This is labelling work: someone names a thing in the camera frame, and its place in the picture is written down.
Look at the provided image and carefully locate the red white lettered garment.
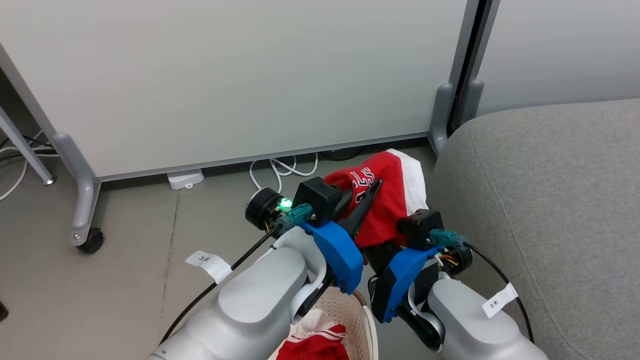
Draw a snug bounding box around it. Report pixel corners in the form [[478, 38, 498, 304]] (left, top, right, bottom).
[[323, 148, 431, 250]]

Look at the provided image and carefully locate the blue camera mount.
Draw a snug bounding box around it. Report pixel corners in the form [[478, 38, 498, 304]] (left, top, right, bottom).
[[299, 220, 364, 296], [372, 244, 445, 324]]

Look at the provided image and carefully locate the thin black floor cable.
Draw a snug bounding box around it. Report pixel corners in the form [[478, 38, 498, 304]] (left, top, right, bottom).
[[0, 134, 54, 152]]

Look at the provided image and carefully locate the cream perforated laundry basket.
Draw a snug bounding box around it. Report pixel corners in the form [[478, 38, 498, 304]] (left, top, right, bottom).
[[269, 286, 380, 360]]

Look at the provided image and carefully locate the narrow white partition panel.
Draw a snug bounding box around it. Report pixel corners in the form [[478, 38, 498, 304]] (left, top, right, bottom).
[[470, 0, 640, 119]]

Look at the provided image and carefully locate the blue right camera mount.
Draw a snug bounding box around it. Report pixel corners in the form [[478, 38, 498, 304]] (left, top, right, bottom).
[[372, 244, 445, 324]]

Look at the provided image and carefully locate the teal right cable connector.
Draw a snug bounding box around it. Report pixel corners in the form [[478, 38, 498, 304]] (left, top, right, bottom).
[[428, 228, 470, 250]]

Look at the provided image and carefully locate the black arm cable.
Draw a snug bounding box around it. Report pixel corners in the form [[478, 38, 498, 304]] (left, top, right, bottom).
[[158, 227, 281, 347], [464, 242, 535, 345]]

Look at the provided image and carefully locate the red garment with striped trim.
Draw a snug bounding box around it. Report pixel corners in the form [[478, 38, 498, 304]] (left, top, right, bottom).
[[276, 310, 351, 360]]

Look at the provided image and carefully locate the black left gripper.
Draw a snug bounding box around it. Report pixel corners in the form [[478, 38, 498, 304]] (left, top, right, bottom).
[[245, 178, 384, 236]]

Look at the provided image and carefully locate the white power adapter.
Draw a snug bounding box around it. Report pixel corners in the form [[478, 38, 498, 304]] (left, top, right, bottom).
[[167, 168, 205, 191]]

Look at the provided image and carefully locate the grey partition foot with caster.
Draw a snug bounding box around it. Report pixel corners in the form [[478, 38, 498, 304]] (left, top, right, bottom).
[[52, 132, 103, 248]]

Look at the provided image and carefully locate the grey fabric sofa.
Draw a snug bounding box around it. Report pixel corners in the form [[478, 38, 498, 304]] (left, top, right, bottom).
[[430, 98, 640, 360]]

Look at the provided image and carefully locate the grey metal table leg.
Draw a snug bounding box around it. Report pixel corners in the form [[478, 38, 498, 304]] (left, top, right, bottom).
[[0, 104, 57, 186]]

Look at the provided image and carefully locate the blue left camera mount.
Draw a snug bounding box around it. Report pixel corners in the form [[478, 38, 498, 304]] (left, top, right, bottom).
[[299, 220, 364, 296]]

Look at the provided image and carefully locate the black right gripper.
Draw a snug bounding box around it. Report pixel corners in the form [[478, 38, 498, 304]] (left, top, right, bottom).
[[438, 245, 474, 278]]

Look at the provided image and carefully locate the large white partition panel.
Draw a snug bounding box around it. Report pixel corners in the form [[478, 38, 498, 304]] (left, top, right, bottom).
[[0, 0, 482, 182]]

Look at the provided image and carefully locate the coiled white cable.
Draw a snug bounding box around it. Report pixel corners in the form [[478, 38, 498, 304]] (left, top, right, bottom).
[[248, 152, 320, 194]]

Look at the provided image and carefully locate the black caster wheel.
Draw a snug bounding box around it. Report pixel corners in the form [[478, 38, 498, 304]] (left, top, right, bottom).
[[77, 227, 105, 255]]

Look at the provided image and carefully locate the teal left cable connector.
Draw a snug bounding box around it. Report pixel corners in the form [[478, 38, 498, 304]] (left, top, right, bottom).
[[273, 202, 315, 234]]

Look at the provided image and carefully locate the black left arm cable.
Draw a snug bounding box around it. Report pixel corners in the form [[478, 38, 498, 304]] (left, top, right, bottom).
[[158, 227, 281, 347]]

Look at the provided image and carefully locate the long white floor cable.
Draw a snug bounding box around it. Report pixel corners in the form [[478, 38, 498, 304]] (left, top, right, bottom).
[[0, 130, 60, 202]]

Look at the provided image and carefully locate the teal cable connector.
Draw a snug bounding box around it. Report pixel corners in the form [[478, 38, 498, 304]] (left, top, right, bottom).
[[428, 228, 470, 250], [273, 202, 315, 234]]

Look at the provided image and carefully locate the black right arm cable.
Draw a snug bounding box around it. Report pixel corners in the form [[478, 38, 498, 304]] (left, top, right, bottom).
[[464, 242, 535, 345]]

